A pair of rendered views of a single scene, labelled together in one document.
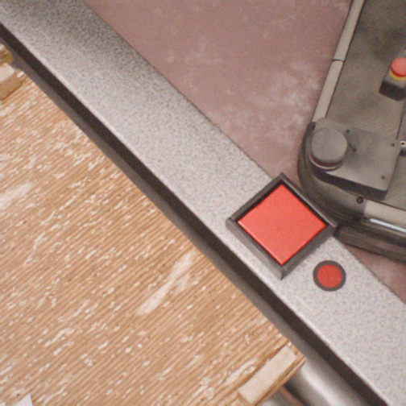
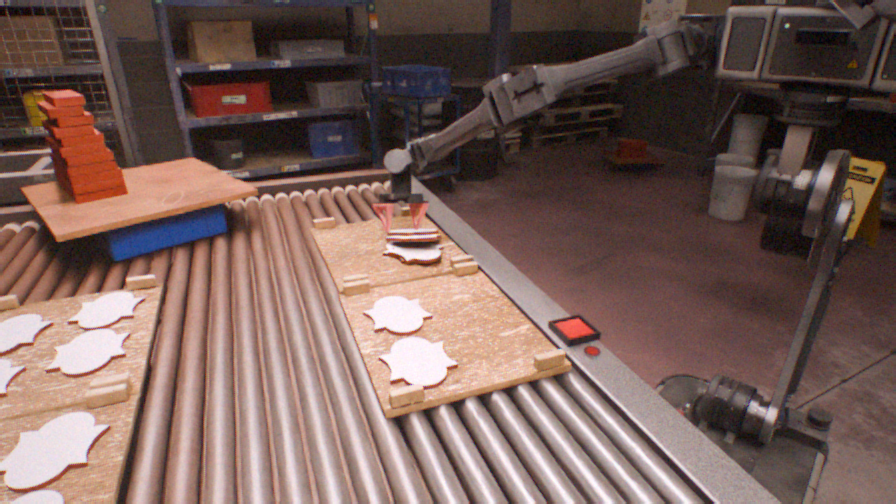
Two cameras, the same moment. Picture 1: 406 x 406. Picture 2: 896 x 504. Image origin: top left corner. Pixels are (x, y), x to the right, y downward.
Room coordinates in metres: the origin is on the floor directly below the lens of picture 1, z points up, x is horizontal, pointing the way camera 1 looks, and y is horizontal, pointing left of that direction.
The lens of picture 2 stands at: (-0.58, -0.20, 1.52)
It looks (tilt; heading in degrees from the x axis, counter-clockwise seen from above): 25 degrees down; 24
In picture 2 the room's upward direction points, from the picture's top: straight up
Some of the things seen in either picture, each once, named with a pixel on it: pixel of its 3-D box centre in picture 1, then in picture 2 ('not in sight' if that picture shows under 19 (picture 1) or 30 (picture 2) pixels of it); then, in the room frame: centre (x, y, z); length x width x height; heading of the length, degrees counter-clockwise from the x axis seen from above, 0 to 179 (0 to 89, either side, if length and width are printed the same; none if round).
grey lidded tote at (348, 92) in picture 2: not in sight; (334, 92); (3.96, 3.03, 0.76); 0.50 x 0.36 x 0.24; 149
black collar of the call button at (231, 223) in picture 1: (281, 225); (573, 330); (0.36, -0.07, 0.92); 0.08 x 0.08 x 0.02; 45
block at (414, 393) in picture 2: not in sight; (407, 395); (0.02, 0.13, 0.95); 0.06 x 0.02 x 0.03; 135
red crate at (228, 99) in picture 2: not in sight; (230, 96); (3.20, 3.65, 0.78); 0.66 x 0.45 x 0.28; 143
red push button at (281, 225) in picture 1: (280, 225); (573, 330); (0.36, -0.07, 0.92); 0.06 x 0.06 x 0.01; 45
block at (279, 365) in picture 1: (267, 378); (549, 359); (0.20, -0.06, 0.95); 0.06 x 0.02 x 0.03; 135
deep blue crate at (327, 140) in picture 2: not in sight; (330, 135); (3.93, 3.11, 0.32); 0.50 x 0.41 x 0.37; 139
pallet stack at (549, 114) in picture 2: not in sight; (558, 103); (6.17, 1.25, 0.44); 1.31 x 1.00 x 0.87; 143
